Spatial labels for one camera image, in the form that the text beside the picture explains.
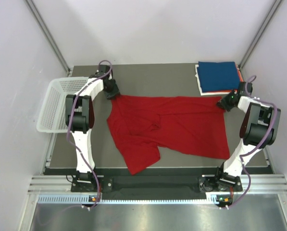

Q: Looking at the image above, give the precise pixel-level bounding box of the red t-shirt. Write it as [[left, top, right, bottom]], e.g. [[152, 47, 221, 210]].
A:
[[107, 95, 230, 175]]

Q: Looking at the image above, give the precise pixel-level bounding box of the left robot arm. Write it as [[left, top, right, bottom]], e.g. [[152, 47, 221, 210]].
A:
[[65, 61, 120, 193]]

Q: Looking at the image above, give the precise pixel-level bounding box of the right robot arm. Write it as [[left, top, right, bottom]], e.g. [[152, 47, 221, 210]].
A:
[[213, 82, 281, 191]]

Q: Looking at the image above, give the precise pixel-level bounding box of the folded orange t-shirt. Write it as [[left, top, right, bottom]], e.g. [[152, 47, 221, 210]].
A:
[[205, 68, 243, 95]]

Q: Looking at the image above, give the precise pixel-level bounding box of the folded blue t-shirt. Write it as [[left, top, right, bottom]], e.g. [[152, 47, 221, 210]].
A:
[[197, 62, 241, 93]]

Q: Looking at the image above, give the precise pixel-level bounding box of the folded white t-shirt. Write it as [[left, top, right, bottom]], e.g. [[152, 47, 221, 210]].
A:
[[195, 64, 230, 96]]

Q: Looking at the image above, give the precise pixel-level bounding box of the white plastic basket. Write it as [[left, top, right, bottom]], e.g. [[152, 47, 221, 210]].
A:
[[36, 77, 88, 133]]

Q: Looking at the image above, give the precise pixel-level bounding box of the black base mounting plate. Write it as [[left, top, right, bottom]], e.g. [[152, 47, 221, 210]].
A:
[[68, 167, 242, 195]]

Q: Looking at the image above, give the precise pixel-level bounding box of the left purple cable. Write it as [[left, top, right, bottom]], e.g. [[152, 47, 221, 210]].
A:
[[65, 60, 113, 210]]

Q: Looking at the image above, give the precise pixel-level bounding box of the slotted grey cable duct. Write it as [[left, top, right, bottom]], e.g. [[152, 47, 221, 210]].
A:
[[38, 192, 233, 205]]

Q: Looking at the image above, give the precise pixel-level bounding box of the right aluminium frame post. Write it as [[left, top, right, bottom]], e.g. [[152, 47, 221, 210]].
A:
[[238, 0, 283, 69]]

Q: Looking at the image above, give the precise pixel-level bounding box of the aluminium frame post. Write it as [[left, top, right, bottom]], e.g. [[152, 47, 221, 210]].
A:
[[24, 0, 71, 77], [238, 0, 283, 69]]

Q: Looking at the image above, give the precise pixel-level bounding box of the left aluminium frame post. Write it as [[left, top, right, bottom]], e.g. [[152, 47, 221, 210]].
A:
[[24, 0, 71, 77]]

